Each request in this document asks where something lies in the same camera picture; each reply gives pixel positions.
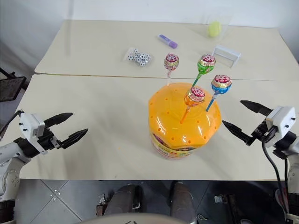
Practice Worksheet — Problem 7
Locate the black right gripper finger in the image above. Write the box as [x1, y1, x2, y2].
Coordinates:
[222, 119, 257, 147]
[239, 100, 273, 116]

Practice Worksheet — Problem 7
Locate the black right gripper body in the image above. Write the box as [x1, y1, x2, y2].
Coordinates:
[250, 120, 277, 142]

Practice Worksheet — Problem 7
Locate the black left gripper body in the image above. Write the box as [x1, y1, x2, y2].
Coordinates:
[36, 127, 61, 153]

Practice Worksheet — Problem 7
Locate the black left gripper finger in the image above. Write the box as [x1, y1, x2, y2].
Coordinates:
[43, 112, 74, 129]
[59, 128, 89, 150]

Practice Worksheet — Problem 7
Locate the blue wrapped lollipop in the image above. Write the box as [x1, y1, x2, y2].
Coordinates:
[205, 74, 233, 113]

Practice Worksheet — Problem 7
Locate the orange wrapped lollipop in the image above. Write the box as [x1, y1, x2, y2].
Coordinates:
[180, 85, 206, 124]

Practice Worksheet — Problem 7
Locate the orange plastic lollipop jar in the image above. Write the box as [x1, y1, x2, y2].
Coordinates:
[148, 82, 222, 161]

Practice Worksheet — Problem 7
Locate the green wrapped lollipop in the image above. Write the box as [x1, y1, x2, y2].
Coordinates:
[192, 53, 217, 88]

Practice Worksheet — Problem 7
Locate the pink lollipop with white stick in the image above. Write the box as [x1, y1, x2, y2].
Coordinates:
[163, 53, 180, 86]

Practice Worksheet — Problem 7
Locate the black chair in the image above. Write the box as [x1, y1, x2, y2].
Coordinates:
[0, 67, 27, 103]

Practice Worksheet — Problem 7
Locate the yellow tennis ball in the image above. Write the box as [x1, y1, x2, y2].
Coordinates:
[208, 21, 223, 38]

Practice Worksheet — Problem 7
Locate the clear plastic cup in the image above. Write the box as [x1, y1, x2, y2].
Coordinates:
[201, 11, 235, 41]

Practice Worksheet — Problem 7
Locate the bag of football chocolates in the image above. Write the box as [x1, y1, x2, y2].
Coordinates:
[123, 47, 154, 68]

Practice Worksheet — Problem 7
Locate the white and purple glue stick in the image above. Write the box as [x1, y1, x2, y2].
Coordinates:
[157, 34, 179, 49]

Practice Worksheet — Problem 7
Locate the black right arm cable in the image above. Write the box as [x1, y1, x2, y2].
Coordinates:
[261, 140, 290, 212]

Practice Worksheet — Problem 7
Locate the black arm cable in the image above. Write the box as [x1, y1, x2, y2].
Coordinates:
[0, 109, 24, 140]
[261, 140, 290, 212]

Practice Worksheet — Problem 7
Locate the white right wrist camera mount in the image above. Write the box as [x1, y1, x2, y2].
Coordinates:
[264, 105, 297, 148]

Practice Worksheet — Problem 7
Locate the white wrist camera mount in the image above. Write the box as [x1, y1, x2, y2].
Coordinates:
[19, 112, 49, 155]
[264, 105, 297, 148]

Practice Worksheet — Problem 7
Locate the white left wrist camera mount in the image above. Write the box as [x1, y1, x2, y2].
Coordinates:
[19, 112, 49, 155]

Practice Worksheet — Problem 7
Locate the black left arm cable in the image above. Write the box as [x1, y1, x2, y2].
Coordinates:
[0, 109, 24, 140]

